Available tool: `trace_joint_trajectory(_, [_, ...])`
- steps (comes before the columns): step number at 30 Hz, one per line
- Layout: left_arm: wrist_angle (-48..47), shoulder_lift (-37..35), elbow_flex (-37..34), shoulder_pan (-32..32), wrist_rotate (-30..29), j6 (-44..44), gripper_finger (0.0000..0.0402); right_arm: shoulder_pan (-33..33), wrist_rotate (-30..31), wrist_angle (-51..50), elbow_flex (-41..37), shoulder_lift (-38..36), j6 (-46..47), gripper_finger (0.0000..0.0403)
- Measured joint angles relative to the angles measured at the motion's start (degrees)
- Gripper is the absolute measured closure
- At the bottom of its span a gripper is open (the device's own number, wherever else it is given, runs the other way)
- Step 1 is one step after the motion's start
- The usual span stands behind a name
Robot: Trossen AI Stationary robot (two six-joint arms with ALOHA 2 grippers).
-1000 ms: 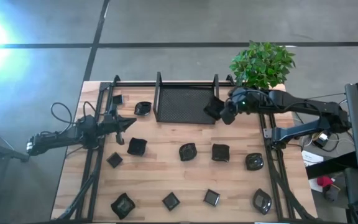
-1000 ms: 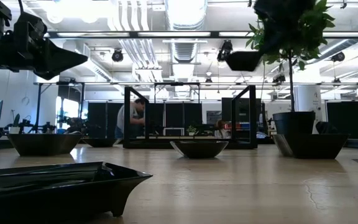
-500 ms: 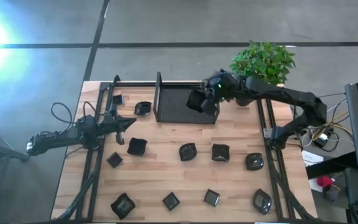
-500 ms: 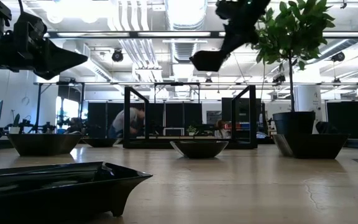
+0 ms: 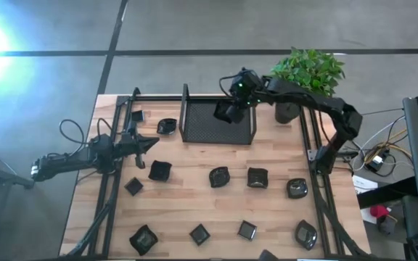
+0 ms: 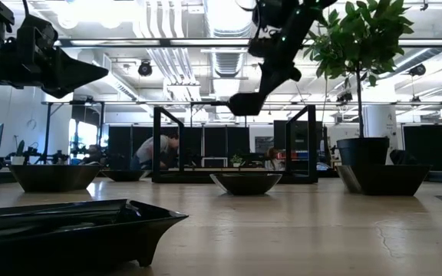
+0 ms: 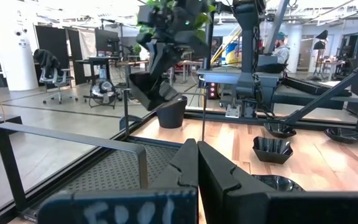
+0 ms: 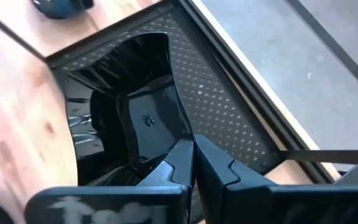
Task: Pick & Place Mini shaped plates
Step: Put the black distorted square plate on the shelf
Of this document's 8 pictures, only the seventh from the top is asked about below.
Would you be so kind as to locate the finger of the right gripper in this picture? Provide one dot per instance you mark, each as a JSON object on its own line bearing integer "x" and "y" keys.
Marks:
{"x": 169, "y": 88}
{"x": 155, "y": 59}

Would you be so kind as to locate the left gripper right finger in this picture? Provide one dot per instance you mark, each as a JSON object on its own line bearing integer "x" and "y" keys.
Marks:
{"x": 222, "y": 186}

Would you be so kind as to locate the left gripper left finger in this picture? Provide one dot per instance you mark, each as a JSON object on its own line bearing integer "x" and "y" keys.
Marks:
{"x": 182, "y": 168}

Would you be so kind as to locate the round wavy black plate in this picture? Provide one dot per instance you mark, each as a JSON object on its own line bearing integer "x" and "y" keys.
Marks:
{"x": 278, "y": 183}

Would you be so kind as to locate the square wavy black plate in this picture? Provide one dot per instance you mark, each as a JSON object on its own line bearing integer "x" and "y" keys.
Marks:
{"x": 272, "y": 149}

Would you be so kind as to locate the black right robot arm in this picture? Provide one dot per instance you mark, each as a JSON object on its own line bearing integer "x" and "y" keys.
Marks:
{"x": 247, "y": 46}

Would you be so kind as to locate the green potted plant black pot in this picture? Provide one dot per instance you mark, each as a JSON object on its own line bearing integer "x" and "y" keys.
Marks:
{"x": 171, "y": 113}

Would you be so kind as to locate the black device with red lights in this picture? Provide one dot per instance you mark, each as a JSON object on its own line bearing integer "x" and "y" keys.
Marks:
{"x": 212, "y": 90}

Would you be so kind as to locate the yellow and blue banner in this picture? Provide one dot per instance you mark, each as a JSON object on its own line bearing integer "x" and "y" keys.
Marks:
{"x": 232, "y": 53}

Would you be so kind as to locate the black computer monitor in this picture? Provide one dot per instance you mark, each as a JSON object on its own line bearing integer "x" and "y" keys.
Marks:
{"x": 106, "y": 40}

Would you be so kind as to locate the black office desk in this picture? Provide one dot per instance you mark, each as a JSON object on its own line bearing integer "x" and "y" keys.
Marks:
{"x": 95, "y": 59}

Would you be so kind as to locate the chrome floor fan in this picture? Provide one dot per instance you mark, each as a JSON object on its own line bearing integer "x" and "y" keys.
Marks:
{"x": 102, "y": 91}

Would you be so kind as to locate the rounded square black plate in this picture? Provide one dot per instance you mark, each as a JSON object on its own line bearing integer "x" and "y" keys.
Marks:
{"x": 280, "y": 129}

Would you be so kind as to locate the grey metal pole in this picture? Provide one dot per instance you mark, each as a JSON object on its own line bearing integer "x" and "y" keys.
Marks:
{"x": 275, "y": 28}

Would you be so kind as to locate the person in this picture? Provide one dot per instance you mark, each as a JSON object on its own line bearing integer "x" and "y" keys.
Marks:
{"x": 281, "y": 53}

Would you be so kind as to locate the office chair with black jacket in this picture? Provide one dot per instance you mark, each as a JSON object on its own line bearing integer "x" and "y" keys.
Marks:
{"x": 47, "y": 60}

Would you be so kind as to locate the oval black plate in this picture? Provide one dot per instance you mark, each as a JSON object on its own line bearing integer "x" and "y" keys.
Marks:
{"x": 345, "y": 135}

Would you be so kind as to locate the black studio lamp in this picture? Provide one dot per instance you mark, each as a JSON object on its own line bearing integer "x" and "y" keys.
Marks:
{"x": 322, "y": 35}

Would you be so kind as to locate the white round pillar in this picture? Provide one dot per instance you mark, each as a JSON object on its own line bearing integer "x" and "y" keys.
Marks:
{"x": 14, "y": 62}

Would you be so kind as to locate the light wooden table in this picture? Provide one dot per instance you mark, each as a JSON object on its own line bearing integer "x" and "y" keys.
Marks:
{"x": 331, "y": 63}

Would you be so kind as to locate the black floor platform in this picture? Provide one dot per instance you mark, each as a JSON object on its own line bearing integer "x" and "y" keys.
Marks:
{"x": 2, "y": 119}

